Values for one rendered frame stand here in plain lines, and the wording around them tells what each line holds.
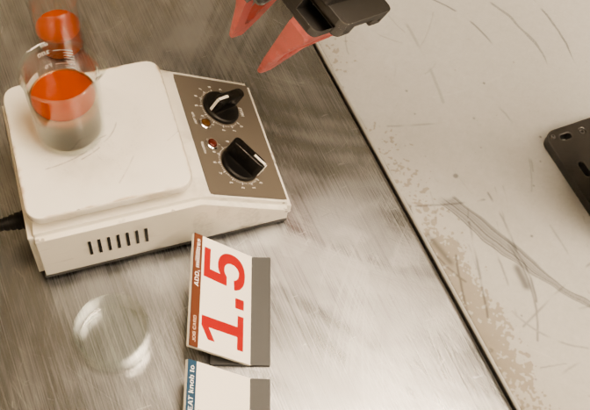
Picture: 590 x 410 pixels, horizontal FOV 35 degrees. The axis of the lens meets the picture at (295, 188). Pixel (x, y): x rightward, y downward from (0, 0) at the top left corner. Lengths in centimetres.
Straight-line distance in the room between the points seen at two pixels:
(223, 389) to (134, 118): 21
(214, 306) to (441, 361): 18
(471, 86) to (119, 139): 34
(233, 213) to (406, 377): 18
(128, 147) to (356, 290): 21
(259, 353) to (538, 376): 21
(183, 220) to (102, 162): 7
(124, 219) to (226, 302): 10
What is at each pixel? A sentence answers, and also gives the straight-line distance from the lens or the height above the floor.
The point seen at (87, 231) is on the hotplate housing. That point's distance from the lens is 69.
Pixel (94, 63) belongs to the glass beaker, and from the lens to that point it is 66.
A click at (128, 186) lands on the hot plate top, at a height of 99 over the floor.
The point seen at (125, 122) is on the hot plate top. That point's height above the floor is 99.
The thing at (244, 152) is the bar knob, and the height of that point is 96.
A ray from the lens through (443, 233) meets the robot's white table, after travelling 78.
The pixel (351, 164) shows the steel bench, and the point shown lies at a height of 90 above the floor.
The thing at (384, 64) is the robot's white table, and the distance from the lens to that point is 87.
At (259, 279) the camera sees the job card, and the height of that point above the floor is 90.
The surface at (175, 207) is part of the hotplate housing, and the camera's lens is 69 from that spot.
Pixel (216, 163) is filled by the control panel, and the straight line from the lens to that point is 72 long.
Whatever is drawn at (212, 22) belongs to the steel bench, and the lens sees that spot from 88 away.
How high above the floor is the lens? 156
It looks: 58 degrees down
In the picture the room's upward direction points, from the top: 8 degrees clockwise
